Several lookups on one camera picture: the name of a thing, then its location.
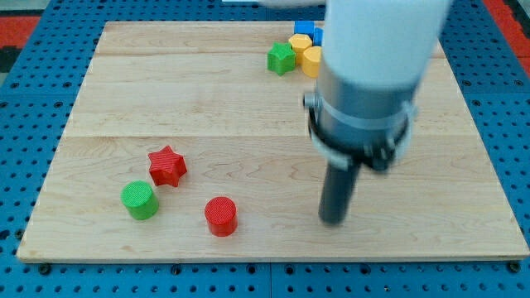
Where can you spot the red cylinder block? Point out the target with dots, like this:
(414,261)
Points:
(221,216)

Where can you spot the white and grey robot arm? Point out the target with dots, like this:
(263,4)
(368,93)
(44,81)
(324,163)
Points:
(374,54)

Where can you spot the blue block behind arm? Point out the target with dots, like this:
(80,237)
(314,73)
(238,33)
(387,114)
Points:
(318,36)

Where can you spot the green star block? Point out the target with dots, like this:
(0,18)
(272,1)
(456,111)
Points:
(281,58)

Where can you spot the red star block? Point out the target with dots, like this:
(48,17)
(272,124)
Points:
(167,167)

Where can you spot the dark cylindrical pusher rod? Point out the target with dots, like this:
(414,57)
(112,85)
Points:
(336,193)

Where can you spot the wooden board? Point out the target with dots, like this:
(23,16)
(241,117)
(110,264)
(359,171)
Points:
(203,89)

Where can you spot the yellow cylinder block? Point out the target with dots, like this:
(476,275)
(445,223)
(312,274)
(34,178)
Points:
(310,61)

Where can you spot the yellow hexagon block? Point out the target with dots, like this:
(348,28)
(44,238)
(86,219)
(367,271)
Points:
(299,43)

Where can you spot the blue cube block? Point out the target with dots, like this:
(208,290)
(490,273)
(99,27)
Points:
(304,28)

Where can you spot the green cylinder block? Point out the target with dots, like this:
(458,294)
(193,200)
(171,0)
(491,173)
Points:
(139,200)

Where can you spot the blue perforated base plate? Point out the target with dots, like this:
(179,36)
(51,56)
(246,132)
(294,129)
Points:
(40,90)

